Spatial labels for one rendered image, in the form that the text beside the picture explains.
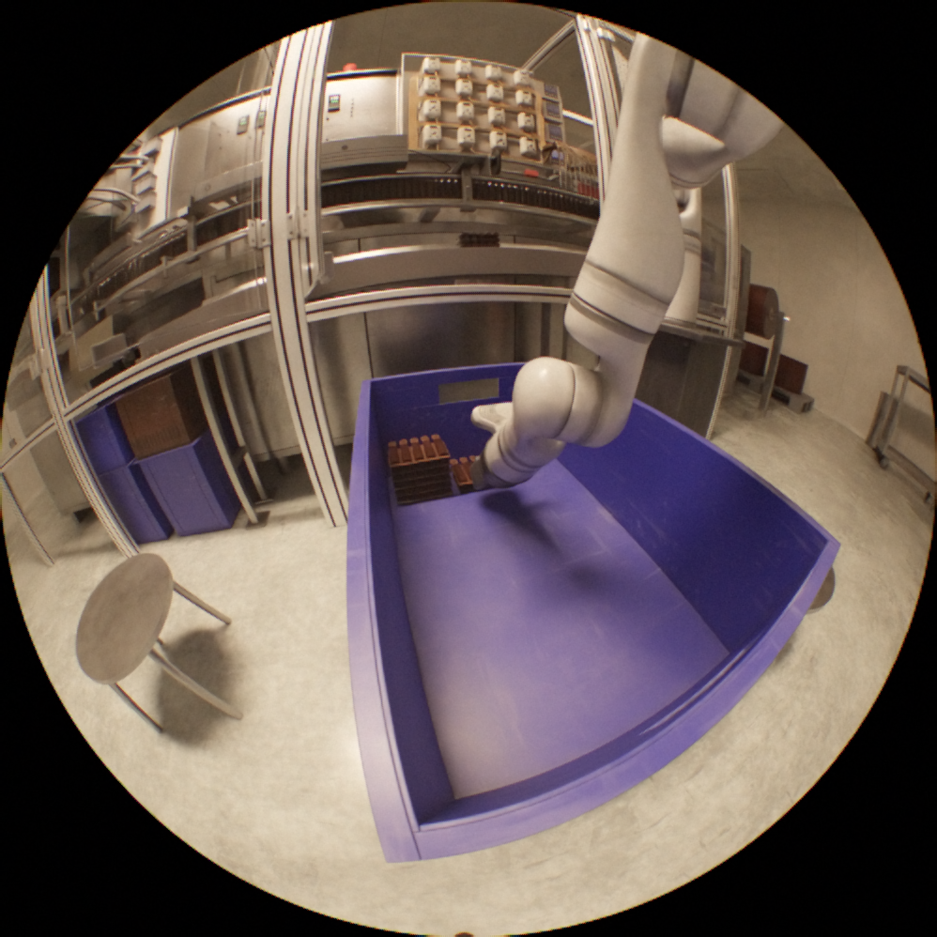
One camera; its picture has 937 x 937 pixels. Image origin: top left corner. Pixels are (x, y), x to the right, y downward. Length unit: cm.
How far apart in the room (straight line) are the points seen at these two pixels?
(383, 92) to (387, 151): 67
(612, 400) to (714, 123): 24
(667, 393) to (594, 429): 31
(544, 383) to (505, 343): 89
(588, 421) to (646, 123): 23
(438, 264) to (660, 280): 63
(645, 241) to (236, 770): 86
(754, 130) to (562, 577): 51
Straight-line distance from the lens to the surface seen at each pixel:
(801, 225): 527
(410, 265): 78
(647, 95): 25
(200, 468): 103
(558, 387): 24
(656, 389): 56
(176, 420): 100
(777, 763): 82
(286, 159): 81
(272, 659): 73
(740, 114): 27
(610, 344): 22
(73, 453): 131
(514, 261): 85
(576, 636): 40
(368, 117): 152
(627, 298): 21
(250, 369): 112
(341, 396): 107
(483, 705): 36
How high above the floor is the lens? 57
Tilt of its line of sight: 32 degrees down
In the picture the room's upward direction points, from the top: 2 degrees counter-clockwise
